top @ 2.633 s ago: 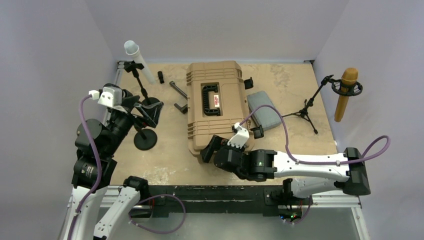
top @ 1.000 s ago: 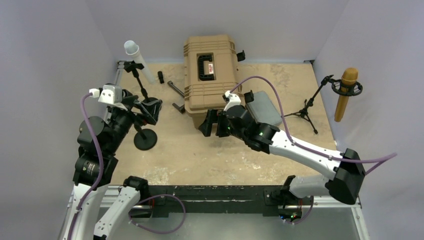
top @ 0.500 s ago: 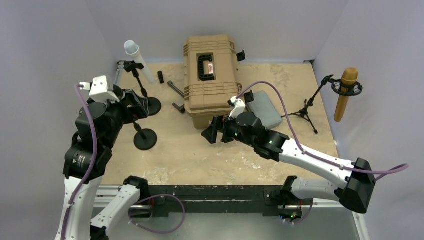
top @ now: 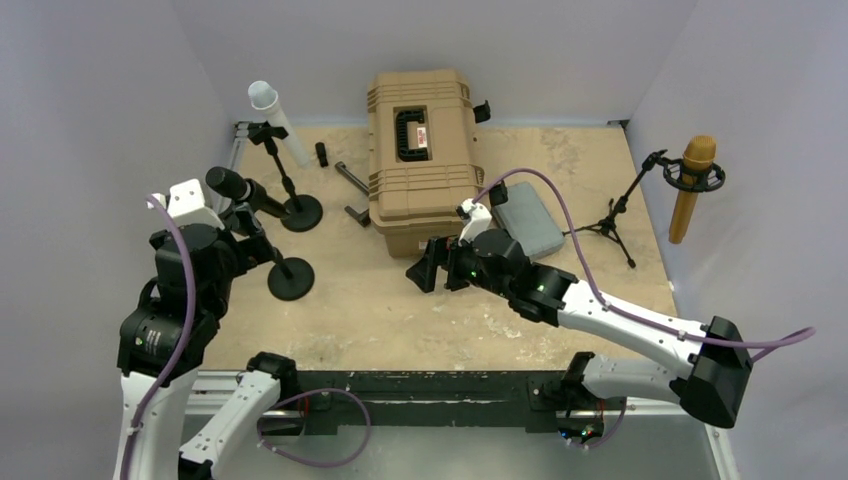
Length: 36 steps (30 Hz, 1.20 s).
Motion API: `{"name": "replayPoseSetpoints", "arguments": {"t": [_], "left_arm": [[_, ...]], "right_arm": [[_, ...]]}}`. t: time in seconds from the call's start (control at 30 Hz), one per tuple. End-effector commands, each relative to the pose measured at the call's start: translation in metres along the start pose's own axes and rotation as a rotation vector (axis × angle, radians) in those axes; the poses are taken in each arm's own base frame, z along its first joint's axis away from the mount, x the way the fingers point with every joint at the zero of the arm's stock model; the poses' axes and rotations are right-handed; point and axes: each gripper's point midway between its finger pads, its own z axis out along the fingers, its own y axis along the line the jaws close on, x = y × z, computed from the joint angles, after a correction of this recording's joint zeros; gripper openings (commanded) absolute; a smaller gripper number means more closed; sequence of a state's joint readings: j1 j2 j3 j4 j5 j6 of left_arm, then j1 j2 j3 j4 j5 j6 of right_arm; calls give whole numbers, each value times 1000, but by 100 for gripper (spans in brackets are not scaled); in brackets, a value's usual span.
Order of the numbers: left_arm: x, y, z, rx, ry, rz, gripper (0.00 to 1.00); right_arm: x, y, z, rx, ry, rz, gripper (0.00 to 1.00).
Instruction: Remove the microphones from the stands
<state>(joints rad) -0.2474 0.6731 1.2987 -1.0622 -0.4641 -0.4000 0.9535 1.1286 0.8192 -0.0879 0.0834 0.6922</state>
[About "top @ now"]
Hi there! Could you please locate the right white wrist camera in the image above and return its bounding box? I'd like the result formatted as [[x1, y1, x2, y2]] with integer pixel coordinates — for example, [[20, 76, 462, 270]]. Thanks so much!
[[457, 199, 492, 243]]

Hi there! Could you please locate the gold microphone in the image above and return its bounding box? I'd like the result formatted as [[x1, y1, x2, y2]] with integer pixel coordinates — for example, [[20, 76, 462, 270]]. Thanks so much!
[[668, 135, 717, 244]]

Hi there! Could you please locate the black tripod mic stand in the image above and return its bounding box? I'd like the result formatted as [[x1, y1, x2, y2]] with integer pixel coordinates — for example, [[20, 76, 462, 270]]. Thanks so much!
[[561, 149, 727, 270]]

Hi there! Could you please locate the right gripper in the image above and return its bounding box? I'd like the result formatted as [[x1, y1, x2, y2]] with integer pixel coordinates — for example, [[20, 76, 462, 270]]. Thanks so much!
[[407, 233, 513, 299]]

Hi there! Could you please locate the black microphone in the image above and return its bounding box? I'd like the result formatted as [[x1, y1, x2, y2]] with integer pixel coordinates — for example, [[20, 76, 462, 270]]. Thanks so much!
[[205, 166, 289, 220]]

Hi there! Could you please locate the grey zip pouch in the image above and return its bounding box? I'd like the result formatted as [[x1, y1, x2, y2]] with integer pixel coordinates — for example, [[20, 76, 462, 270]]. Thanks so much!
[[488, 182, 565, 260]]

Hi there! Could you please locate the black round-base stand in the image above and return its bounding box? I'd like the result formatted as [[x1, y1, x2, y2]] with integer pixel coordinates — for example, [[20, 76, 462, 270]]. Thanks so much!
[[257, 236, 315, 301], [248, 122, 323, 232]]

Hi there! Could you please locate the tan plastic tool case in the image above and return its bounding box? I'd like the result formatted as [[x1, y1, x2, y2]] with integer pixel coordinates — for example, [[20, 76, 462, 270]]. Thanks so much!
[[367, 68, 485, 258]]

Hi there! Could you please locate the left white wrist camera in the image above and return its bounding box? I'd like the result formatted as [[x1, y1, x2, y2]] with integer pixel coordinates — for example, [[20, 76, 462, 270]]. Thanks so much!
[[146, 178, 225, 230]]

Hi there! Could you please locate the black L-shaped bracket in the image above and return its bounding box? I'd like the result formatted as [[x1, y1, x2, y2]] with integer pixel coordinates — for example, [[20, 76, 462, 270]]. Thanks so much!
[[334, 160, 372, 229]]

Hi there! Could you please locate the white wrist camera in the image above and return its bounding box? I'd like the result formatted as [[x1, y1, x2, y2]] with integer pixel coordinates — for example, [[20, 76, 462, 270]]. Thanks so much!
[[457, 199, 492, 243], [146, 178, 225, 230]]

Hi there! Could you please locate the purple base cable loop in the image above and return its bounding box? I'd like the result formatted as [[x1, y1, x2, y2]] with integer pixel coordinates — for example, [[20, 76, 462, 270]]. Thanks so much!
[[256, 388, 374, 470]]

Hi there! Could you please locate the black round-base stand front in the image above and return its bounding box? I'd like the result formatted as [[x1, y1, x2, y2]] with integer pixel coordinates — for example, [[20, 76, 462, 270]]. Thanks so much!
[[257, 236, 315, 301]]

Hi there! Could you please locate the small black clip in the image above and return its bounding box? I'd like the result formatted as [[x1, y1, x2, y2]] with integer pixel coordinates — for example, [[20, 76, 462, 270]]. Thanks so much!
[[315, 142, 329, 168]]

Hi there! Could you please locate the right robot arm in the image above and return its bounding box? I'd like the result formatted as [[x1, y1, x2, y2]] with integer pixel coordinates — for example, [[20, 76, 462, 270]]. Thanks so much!
[[405, 229, 753, 429]]

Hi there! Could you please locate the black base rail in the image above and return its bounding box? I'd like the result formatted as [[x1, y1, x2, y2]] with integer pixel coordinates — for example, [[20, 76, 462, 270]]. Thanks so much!
[[265, 370, 625, 440]]

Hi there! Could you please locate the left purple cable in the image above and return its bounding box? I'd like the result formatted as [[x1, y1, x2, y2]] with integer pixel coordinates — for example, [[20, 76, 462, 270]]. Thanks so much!
[[125, 195, 200, 480]]

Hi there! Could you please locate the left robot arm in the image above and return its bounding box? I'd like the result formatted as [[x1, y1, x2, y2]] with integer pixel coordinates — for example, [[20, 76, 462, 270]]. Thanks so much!
[[113, 203, 302, 479]]

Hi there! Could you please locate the white microphone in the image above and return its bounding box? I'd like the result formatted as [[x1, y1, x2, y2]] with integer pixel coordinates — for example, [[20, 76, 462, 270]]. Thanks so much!
[[248, 80, 310, 168]]

